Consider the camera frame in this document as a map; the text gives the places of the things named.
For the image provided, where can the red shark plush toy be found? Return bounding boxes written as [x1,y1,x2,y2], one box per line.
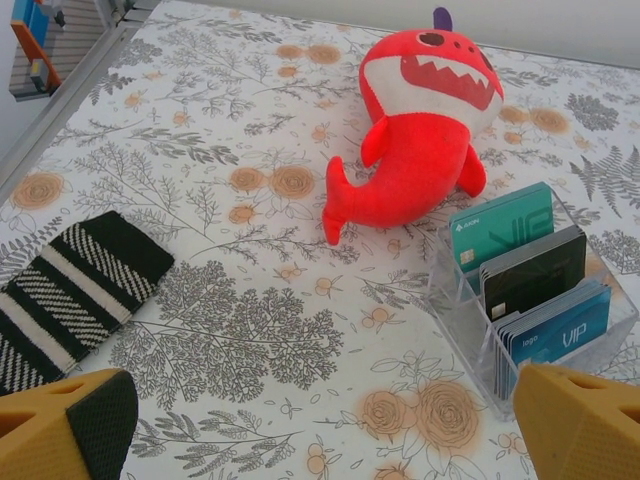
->
[322,5,505,246]

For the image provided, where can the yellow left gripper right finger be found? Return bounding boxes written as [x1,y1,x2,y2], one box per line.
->
[512,362,640,480]

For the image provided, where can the teal VIP credit card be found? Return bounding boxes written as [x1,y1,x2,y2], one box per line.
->
[448,182,555,275]

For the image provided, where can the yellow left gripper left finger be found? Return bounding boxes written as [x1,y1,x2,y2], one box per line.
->
[0,367,140,480]

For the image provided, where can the black white striped sock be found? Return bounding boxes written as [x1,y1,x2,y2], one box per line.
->
[0,209,176,396]

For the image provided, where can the blue VIP credit card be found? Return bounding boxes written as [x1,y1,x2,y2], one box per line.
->
[500,280,611,396]
[492,278,609,397]
[508,283,614,392]

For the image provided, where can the clear acrylic card box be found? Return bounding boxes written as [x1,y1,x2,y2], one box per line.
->
[427,192,640,421]

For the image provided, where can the floral tablecloth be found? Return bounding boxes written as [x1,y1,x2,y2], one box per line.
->
[0,0,640,480]

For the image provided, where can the aluminium frame rail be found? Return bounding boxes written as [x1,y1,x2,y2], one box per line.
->
[0,14,161,206]

